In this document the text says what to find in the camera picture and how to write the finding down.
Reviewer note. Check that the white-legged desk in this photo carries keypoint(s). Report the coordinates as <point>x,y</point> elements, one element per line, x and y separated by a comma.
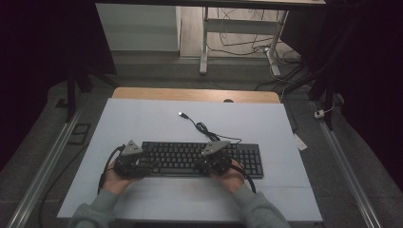
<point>240,27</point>

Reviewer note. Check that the white cabinet panel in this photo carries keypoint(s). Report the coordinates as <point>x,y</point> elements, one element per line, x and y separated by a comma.
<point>136,28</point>

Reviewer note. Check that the aluminium rail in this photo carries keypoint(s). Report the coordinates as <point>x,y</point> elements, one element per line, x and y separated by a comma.
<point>345,171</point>
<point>41,177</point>

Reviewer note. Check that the black computer keyboard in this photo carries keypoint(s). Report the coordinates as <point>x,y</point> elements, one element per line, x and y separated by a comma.
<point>177,158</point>

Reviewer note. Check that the dark curtain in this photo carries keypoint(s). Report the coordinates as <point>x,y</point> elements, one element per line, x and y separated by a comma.
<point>38,47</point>
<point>364,63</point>

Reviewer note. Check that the white paper tag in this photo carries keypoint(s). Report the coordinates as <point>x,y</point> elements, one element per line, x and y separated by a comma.
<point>300,142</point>

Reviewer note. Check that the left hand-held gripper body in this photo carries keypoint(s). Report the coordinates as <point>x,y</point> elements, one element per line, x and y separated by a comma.
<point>128,166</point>

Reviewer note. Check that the person's left hand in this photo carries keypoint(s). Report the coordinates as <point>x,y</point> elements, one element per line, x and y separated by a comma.
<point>115,183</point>

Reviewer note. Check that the dark table grommet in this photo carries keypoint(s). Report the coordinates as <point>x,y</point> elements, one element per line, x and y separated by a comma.
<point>228,101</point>

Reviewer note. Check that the black metal stand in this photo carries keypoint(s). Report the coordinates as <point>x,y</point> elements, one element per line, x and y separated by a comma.
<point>329,104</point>
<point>71,95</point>

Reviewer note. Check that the black floor frame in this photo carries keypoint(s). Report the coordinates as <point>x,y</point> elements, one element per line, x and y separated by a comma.
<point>73,139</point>

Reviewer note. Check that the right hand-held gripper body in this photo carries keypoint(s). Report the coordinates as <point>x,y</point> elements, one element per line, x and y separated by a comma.
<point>218,163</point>

